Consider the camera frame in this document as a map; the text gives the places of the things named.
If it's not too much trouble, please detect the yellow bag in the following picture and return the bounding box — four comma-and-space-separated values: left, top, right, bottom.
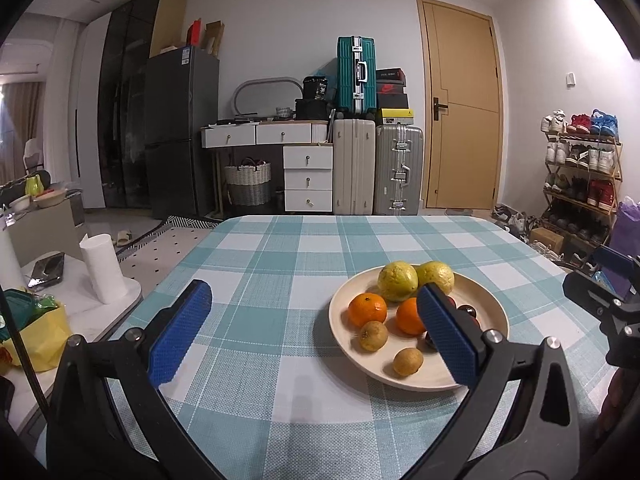
0, 302, 74, 372

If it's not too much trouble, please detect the beige round plate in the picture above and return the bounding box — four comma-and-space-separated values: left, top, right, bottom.
328, 262, 510, 392

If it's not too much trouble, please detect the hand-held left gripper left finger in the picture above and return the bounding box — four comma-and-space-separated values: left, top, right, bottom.
46, 279, 221, 480

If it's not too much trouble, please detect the oval white mirror frame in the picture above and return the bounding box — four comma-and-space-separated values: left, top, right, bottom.
233, 77, 304, 119

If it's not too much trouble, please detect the black bucket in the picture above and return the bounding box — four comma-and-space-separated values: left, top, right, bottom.
302, 76, 334, 101

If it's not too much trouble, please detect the dark grey refrigerator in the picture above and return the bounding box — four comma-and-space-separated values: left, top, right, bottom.
144, 46, 221, 220

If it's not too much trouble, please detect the white side table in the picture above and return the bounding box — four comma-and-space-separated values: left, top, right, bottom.
0, 254, 144, 433

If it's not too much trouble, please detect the stack of dark shoe boxes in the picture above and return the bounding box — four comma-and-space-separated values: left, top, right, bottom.
376, 68, 407, 110

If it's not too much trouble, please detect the wooden door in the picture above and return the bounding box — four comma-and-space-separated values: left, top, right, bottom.
416, 0, 504, 211

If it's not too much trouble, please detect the yellow shoe box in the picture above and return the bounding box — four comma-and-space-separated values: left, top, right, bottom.
376, 108, 415, 126

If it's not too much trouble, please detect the flat cardboard piece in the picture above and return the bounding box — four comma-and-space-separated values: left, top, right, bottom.
204, 20, 225, 57

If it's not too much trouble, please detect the white drawer dresser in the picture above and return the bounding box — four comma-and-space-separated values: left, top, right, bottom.
201, 121, 334, 213

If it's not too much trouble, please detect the small orange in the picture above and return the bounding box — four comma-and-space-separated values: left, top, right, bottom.
396, 297, 427, 336

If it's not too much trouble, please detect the woven storage basket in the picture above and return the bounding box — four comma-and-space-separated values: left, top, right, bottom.
223, 158, 272, 207

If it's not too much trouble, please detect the yellow lemon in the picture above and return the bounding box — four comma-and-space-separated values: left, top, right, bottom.
416, 261, 456, 295

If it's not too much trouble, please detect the brown cardboard box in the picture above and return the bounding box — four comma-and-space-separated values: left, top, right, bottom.
528, 227, 566, 257

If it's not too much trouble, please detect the teal suitcase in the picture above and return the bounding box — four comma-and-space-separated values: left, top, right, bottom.
336, 36, 377, 121

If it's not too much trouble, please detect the green-yellow lemon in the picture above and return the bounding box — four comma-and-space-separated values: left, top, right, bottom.
377, 261, 419, 303

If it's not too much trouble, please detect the teal checked tablecloth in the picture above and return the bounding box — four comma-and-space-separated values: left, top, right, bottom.
106, 215, 621, 480

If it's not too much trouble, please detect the wooden shoe rack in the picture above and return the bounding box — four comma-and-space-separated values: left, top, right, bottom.
541, 109, 624, 262

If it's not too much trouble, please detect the pile of shoes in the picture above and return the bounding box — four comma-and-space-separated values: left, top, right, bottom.
491, 204, 541, 243

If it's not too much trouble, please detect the brown kiwi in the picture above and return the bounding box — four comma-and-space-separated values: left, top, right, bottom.
392, 348, 424, 377
359, 321, 389, 352

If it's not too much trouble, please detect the white paper towel roll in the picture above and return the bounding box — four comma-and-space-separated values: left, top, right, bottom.
80, 233, 127, 305

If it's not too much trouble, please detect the dark shiny tray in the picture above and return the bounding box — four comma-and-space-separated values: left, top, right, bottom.
28, 252, 66, 289

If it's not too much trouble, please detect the black bag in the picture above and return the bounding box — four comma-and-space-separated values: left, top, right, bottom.
294, 98, 334, 122

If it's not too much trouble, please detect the dark glass wardrobe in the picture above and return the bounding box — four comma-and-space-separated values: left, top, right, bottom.
96, 0, 187, 210

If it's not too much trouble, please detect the purple bag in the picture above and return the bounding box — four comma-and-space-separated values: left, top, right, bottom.
606, 198, 640, 297

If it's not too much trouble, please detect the black cable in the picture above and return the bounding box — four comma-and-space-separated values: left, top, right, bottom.
0, 287, 52, 423

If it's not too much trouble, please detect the large orange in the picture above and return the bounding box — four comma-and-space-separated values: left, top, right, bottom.
347, 292, 389, 329

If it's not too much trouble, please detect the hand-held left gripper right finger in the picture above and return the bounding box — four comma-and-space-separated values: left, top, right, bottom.
407, 282, 581, 480

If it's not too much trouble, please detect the cream suitcase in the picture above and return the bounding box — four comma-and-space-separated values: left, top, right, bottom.
332, 119, 376, 216

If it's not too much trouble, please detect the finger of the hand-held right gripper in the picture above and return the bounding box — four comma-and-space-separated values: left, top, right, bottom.
589, 245, 640, 296
562, 271, 623, 322

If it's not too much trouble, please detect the silver suitcase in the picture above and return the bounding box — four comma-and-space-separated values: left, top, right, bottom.
375, 125, 425, 216

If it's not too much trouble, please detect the green plastic container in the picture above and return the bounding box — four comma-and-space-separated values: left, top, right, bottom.
0, 287, 42, 342

